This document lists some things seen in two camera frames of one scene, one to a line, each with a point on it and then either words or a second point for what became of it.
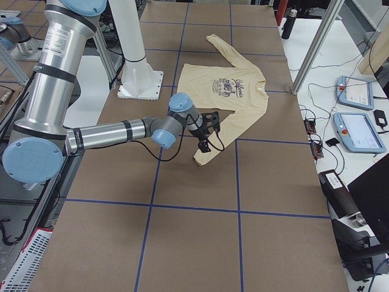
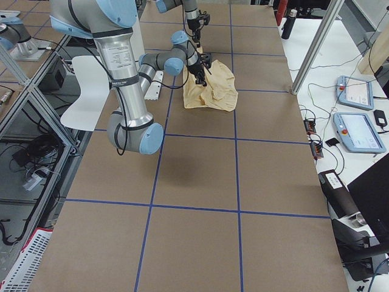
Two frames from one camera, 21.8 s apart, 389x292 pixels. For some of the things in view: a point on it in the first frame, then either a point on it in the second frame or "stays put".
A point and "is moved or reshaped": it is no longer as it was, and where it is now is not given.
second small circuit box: x=317 y=149 stays put
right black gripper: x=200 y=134 → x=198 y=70
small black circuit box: x=310 y=126 stays put
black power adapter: x=380 y=117 stays put
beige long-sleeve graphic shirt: x=238 y=93 is moved or reshaped
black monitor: x=371 y=192 stays put
